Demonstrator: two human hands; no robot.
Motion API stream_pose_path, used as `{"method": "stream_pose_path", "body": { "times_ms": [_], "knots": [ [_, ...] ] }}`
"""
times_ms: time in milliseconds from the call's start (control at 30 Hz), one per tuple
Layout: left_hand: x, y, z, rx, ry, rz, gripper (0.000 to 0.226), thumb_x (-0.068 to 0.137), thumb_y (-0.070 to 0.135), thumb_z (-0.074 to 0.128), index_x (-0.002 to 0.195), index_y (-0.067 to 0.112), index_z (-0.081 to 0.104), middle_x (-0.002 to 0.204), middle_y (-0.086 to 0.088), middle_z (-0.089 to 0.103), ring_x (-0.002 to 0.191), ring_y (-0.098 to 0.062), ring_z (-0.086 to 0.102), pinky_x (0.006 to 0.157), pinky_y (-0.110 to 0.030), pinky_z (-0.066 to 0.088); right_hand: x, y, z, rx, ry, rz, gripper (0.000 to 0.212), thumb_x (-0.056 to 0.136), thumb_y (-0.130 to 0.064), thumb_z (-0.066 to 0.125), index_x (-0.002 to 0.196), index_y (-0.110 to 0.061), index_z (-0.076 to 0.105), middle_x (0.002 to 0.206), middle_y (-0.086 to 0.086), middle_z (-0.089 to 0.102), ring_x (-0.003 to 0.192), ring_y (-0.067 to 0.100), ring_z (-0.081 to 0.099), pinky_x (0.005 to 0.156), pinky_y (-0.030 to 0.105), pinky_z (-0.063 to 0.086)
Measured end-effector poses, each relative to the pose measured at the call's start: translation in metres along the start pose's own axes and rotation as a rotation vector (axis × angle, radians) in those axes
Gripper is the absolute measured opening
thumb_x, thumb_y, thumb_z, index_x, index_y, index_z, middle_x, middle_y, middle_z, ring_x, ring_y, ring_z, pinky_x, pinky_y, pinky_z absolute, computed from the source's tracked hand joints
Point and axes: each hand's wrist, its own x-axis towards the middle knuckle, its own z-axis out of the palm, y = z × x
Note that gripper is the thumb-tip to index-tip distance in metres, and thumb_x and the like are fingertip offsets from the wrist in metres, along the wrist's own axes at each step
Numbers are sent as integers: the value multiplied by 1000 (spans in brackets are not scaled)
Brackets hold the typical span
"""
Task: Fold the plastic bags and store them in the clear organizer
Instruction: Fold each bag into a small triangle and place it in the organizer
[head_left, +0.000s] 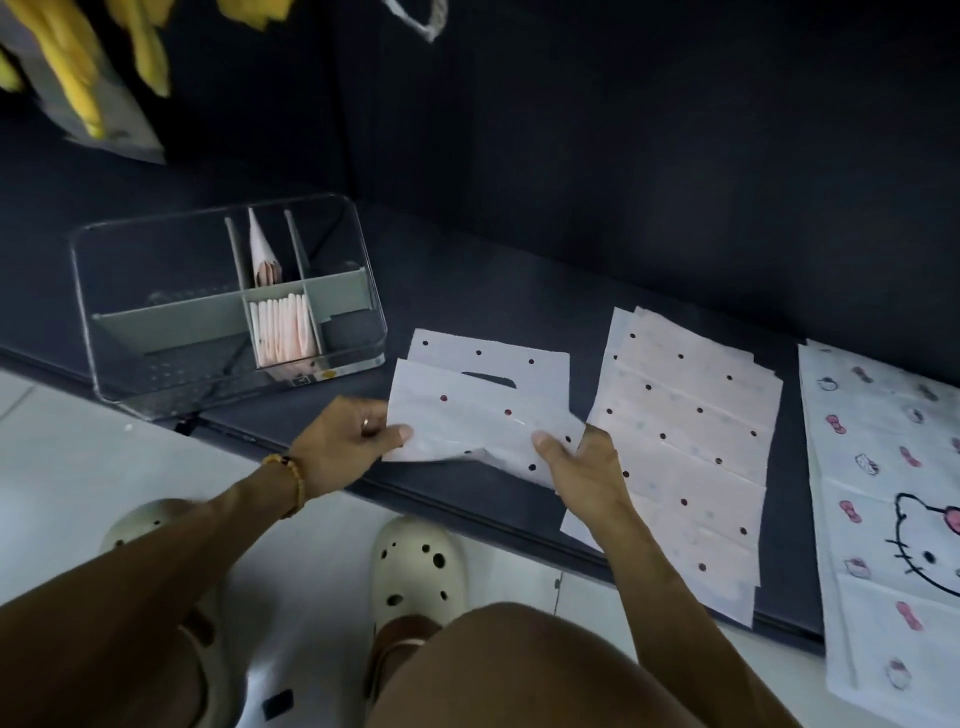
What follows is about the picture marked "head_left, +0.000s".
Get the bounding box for person's right hand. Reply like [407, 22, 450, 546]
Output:
[532, 423, 639, 526]

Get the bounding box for person's left hand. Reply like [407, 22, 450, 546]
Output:
[288, 395, 415, 500]

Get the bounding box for stack of polka dot bags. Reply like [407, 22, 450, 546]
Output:
[560, 305, 785, 629]

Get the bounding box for white dotted packaging bag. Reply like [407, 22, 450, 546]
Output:
[248, 208, 285, 288]
[382, 328, 588, 490]

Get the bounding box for clear plastic organizer box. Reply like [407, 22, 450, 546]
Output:
[68, 193, 389, 421]

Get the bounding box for person's left forearm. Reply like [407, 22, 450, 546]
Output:
[0, 468, 305, 728]

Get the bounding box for person's right forearm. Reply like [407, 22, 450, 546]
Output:
[581, 494, 804, 728]

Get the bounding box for person's right leg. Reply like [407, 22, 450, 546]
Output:
[365, 603, 699, 728]

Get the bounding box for cream right clog shoe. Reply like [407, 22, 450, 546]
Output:
[365, 515, 470, 703]

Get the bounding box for cream clog shoe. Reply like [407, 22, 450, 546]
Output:
[365, 515, 470, 703]
[101, 498, 226, 728]

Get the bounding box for cream left clog shoe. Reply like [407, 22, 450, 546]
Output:
[101, 498, 226, 728]

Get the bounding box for dark blue sofa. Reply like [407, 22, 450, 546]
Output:
[0, 0, 960, 661]

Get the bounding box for grey plush toy yellow feet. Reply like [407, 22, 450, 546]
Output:
[0, 0, 294, 140]

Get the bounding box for brown bead bracelet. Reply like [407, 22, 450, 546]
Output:
[260, 452, 307, 520]

